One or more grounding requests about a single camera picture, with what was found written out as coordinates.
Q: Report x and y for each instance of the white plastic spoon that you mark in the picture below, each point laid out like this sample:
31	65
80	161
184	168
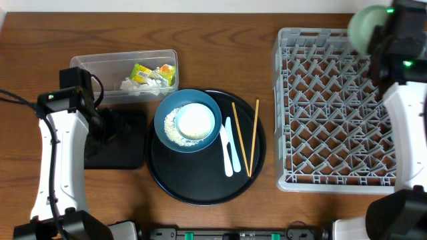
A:
227	162

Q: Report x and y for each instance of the wooden chopstick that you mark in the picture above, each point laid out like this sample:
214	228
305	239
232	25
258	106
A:
241	139
254	137

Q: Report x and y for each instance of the light blue rice bowl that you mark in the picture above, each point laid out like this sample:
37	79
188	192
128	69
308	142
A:
195	121

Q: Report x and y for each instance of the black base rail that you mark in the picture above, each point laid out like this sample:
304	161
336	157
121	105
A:
294	233

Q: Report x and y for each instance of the round black serving tray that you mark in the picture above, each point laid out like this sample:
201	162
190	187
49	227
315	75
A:
199	178

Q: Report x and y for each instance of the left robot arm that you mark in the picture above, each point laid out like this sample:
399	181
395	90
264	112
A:
71	127

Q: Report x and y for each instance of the black rectangular tray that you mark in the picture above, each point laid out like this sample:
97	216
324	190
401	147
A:
121	143

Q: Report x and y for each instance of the spilled rice grains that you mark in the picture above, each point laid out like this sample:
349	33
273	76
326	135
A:
172	133

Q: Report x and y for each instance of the yellow green snack wrapper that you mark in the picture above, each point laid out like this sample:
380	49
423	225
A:
161	75

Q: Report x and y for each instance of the grey dishwasher rack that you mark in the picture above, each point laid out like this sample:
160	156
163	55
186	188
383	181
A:
332	133

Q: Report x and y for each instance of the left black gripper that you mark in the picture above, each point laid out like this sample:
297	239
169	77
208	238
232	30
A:
111	126

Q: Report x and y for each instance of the dark blue plate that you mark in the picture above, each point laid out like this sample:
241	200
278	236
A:
180	99

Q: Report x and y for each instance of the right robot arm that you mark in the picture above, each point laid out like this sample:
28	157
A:
395	40

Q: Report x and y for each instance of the left wooden chopstick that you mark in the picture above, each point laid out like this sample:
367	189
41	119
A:
241	139

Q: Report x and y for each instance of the right wooden chopstick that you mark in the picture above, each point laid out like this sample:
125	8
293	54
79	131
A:
254	137

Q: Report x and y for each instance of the white tissue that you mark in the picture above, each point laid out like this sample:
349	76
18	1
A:
151	86

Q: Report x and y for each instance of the clear plastic waste bin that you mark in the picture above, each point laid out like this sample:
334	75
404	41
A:
114	68

